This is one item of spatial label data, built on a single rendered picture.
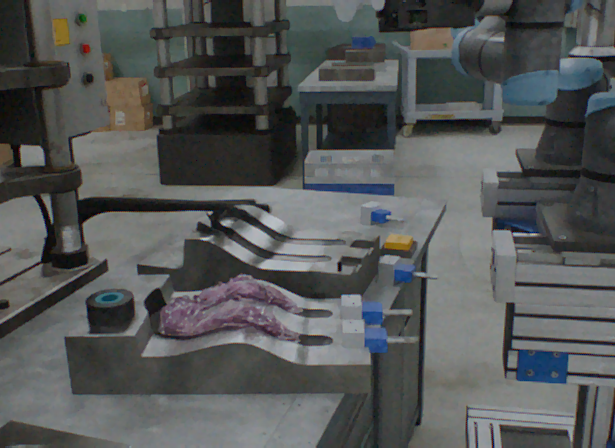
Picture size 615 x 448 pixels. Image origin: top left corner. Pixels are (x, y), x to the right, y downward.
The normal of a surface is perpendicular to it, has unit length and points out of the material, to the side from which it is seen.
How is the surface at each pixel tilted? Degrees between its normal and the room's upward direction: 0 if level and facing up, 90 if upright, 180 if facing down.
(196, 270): 90
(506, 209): 90
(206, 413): 0
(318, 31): 90
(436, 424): 0
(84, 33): 90
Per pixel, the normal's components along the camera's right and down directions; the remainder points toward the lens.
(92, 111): 0.95, 0.08
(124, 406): -0.02, -0.95
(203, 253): -0.32, 0.30
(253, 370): -0.03, 0.31
